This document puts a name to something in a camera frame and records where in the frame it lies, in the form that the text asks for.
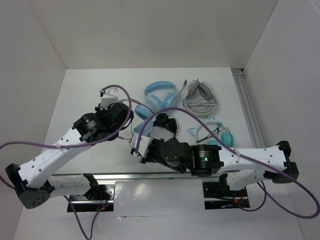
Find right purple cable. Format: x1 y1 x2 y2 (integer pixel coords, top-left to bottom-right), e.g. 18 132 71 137
133 107 318 220

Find small black on-ear headphones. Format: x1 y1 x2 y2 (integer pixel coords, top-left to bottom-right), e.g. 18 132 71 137
153 112 179 139

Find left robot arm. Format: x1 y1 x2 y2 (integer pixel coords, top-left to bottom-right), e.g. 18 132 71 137
5 102 134 209

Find purple cable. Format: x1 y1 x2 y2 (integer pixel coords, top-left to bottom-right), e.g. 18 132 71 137
133 107 318 220
0 84 136 240

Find aluminium rail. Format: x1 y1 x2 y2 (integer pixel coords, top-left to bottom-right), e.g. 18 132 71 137
49 169 226 182
231 68 265 148

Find aluminium rail front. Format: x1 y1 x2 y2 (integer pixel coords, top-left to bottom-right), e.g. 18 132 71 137
49 169 226 182

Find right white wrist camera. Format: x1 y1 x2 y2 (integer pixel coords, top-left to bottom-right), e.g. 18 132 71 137
128 125 173 158

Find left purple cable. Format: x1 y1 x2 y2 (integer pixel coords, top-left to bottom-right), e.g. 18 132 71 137
0 84 136 240

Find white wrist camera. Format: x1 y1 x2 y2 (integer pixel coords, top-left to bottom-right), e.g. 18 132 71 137
99 87 119 110
128 125 173 158

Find light blue over-ear headphones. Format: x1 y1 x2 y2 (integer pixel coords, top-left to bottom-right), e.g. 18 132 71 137
143 81 179 111

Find pink blue cat-ear headphones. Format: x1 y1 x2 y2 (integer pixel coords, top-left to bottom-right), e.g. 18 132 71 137
131 98 154 121

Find white grey gaming headset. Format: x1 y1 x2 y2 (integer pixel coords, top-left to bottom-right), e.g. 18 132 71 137
179 79 218 119

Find aluminium rail right side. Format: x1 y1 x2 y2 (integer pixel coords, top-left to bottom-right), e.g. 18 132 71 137
231 68 265 148

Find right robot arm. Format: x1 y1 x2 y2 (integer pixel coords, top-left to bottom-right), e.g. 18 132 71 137
131 136 299 196

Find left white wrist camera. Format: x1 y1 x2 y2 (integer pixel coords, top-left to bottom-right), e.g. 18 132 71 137
99 87 119 110

